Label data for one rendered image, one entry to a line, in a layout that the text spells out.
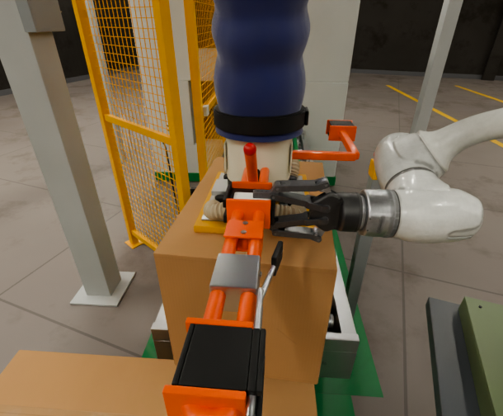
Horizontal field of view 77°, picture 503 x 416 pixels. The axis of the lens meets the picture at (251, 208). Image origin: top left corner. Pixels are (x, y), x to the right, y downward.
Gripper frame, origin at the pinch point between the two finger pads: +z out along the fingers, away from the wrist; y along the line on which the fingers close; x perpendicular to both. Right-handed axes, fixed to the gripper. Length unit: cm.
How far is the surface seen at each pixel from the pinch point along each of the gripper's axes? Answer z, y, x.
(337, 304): -30, 61, 34
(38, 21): 90, -30, 85
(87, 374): 52, 66, 4
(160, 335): 32, 62, 17
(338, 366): -30, 73, 17
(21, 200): 238, 121, 200
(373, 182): -47, 28, 73
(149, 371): 33, 66, 6
